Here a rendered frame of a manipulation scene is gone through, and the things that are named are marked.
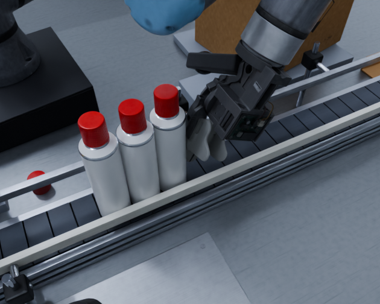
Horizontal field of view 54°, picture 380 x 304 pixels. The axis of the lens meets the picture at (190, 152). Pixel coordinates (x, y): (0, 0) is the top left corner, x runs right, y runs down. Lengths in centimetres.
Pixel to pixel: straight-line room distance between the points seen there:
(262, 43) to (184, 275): 34
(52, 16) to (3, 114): 50
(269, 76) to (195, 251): 28
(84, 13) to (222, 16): 48
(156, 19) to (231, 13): 48
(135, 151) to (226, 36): 48
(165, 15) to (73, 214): 38
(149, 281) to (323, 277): 27
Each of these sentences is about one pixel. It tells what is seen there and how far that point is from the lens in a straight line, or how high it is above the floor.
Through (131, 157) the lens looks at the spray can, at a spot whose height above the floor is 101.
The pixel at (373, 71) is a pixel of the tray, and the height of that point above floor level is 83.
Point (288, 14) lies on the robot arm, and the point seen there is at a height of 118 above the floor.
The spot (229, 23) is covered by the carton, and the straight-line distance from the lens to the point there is 89.
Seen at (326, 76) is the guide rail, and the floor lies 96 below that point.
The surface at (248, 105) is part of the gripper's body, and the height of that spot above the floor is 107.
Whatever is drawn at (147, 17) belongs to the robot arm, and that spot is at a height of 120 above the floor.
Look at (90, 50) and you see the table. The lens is 105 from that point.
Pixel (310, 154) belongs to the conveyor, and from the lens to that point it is 73.
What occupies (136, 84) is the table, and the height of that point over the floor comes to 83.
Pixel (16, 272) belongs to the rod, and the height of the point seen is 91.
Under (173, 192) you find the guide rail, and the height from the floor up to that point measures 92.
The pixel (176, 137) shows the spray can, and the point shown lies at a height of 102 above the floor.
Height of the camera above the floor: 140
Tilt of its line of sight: 49 degrees down
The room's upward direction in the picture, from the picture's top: straight up
